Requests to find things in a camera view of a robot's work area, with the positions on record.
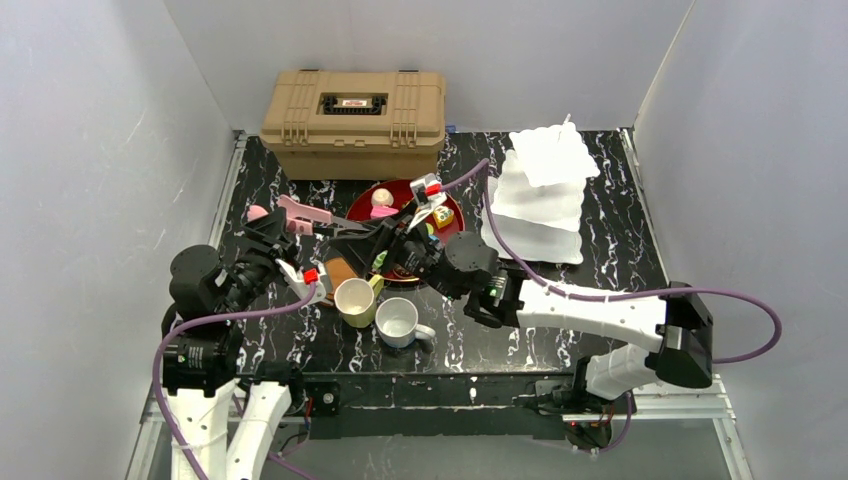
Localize red round tray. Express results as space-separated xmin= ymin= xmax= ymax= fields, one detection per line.
xmin=345 ymin=179 xmax=466 ymax=286

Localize tan plastic toolbox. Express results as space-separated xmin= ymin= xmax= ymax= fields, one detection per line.
xmin=259 ymin=70 xmax=447 ymax=180

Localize pink handled metal tongs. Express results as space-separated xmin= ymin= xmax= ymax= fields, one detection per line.
xmin=247 ymin=195 xmax=370 ymax=237

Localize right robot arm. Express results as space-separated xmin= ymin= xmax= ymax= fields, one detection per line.
xmin=329 ymin=218 xmax=713 ymax=401

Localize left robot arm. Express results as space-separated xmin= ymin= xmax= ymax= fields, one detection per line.
xmin=161 ymin=206 xmax=297 ymax=479

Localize wooden coaster stack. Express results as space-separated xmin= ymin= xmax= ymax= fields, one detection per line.
xmin=322 ymin=257 xmax=357 ymax=306

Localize yellow green mug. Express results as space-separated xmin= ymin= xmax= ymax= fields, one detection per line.
xmin=334 ymin=274 xmax=384 ymax=329

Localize yellow triangle cake slice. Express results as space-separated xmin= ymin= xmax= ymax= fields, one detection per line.
xmin=432 ymin=205 xmax=455 ymax=230

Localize pink toy cake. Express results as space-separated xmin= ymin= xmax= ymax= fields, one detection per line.
xmin=369 ymin=205 xmax=399 ymax=219

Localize white round toy mochi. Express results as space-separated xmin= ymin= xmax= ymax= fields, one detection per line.
xmin=370 ymin=188 xmax=394 ymax=207

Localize white grey mug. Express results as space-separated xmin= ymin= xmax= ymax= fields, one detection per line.
xmin=374 ymin=297 xmax=436 ymax=349

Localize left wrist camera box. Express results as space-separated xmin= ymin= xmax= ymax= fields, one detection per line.
xmin=275 ymin=259 xmax=332 ymax=305

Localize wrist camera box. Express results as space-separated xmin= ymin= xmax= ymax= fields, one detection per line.
xmin=275 ymin=259 xmax=332 ymax=305
xmin=407 ymin=173 xmax=447 ymax=231

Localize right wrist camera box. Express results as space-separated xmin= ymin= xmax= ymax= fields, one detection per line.
xmin=407 ymin=173 xmax=447 ymax=231

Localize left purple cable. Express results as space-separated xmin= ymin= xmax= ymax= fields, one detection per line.
xmin=152 ymin=281 xmax=326 ymax=480

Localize purple cable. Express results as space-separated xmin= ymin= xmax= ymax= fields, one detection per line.
xmin=437 ymin=157 xmax=784 ymax=454
xmin=152 ymin=281 xmax=326 ymax=480

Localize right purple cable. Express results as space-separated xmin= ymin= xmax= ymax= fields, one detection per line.
xmin=437 ymin=157 xmax=784 ymax=454

